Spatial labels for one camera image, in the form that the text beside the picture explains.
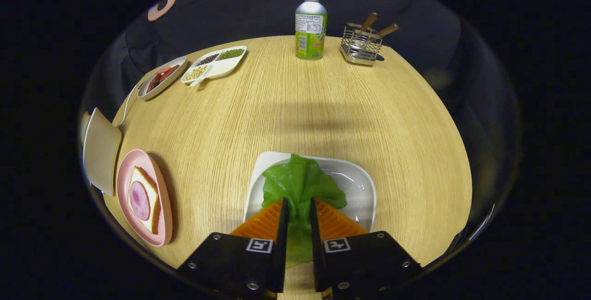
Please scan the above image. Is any white divided dish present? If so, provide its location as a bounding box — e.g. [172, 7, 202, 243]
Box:
[181, 45, 247, 87]

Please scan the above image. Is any wire cutlery holder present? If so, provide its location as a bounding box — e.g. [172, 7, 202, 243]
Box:
[340, 23, 383, 66]

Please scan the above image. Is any black backdrop cloth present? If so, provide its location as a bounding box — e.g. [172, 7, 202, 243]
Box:
[83, 0, 520, 264]

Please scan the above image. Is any pile of yellow soybeans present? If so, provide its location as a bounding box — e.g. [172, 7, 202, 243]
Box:
[185, 65, 208, 81]

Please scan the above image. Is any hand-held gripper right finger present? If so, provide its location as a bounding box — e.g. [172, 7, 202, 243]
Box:
[308, 197, 423, 300]

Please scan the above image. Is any green lettuce leaf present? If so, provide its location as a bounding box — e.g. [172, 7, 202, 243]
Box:
[261, 154, 348, 269]

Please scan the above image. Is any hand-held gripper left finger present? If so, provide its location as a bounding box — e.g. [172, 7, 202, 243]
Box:
[178, 198, 290, 300]

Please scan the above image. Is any pink plate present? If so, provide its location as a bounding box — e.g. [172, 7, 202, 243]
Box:
[116, 149, 174, 247]

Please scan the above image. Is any silver bottle green label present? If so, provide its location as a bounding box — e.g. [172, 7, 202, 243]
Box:
[295, 0, 328, 61]

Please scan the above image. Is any white toaster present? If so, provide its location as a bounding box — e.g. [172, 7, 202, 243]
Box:
[82, 108, 122, 196]

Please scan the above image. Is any white bread slice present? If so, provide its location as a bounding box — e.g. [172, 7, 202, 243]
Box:
[127, 166, 162, 235]

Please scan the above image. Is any white toaster cable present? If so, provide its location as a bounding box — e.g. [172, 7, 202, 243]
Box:
[113, 83, 139, 128]

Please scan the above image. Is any white square plate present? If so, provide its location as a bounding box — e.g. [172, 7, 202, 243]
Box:
[243, 151, 377, 234]

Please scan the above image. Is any round pink ham slice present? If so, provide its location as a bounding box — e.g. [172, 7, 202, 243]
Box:
[129, 181, 151, 221]

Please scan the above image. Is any round grey plate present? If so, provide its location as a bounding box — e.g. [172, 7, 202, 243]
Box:
[138, 56, 188, 101]

